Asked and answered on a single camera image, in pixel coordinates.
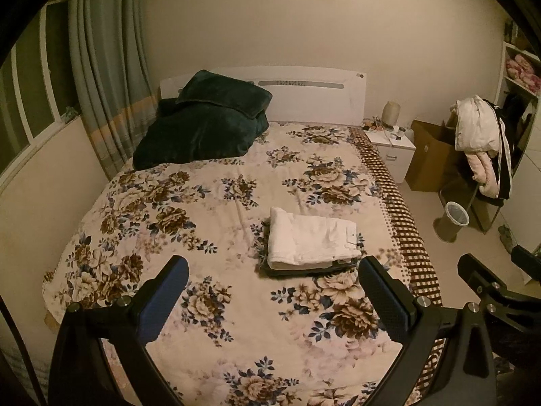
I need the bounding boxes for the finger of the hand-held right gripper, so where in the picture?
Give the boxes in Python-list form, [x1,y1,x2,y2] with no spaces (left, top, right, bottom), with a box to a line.
[511,245,541,280]
[457,253,541,318]

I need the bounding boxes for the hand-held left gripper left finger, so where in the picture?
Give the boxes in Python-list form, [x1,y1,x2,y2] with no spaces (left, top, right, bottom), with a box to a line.
[48,255,189,406]

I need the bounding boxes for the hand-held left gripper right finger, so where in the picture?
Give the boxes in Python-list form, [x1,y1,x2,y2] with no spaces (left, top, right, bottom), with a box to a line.
[358,256,497,406]

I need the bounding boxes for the white pants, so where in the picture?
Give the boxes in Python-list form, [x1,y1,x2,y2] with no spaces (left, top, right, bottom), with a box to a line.
[267,207,363,270]

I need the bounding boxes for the dark folded pants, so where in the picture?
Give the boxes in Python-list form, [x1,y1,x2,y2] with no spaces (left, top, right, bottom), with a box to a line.
[258,218,366,280]

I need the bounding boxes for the shoes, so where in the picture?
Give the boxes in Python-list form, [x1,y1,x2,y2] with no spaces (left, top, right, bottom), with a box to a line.
[499,224,518,251]

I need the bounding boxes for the mesh trash bin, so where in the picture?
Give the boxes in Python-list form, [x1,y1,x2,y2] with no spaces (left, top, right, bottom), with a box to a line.
[435,201,471,242]

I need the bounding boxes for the chair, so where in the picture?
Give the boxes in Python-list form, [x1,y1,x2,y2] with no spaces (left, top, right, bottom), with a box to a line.
[437,173,505,233]

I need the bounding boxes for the brown checked bed sheet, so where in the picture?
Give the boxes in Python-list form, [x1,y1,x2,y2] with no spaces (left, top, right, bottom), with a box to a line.
[349,127,444,394]

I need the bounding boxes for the floral blanket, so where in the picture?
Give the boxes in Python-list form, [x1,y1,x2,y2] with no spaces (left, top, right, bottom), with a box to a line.
[41,122,406,406]

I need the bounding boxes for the pink padded jacket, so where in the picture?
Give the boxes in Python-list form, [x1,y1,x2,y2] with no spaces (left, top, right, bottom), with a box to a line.
[467,150,501,199]

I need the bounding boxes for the black garment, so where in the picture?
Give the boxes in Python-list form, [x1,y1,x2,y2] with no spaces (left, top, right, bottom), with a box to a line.
[482,99,525,200]

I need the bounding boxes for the brown cardboard box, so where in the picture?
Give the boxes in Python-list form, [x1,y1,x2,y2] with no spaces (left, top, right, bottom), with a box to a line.
[404,119,463,192]

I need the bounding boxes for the white nightstand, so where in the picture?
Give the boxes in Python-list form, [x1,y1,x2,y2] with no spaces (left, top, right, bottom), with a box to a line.
[364,129,417,178]

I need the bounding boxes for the white padded jacket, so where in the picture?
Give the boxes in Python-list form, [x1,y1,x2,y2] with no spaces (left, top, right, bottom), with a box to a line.
[454,95,505,155]

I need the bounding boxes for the dark green blanket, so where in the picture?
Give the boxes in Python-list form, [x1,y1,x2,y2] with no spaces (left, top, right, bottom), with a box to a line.
[133,97,270,170]

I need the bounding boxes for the beige table lamp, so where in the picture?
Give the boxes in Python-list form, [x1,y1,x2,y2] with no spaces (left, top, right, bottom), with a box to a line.
[382,100,401,130]

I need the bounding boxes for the pink folded bedding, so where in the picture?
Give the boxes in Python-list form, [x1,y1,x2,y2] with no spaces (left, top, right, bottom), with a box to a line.
[505,54,541,91]

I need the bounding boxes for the white shelf unit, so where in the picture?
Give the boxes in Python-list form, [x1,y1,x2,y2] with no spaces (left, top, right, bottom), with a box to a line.
[492,17,541,178]

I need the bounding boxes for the white bed headboard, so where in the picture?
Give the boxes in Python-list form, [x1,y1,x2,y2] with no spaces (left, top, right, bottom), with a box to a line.
[160,65,368,124]

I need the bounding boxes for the dark green pillow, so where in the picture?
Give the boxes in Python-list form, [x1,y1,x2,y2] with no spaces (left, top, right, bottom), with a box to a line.
[175,69,273,119]

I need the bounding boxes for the grey-green striped curtain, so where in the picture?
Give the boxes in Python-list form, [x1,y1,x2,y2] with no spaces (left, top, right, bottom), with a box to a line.
[68,0,159,182]

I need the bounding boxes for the white framed window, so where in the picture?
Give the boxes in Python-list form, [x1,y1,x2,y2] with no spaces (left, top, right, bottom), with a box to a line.
[0,0,81,178]

